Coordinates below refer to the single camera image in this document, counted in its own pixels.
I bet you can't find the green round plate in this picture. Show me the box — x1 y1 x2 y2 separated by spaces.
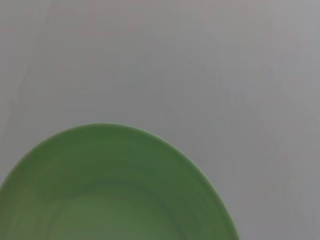
0 122 242 240

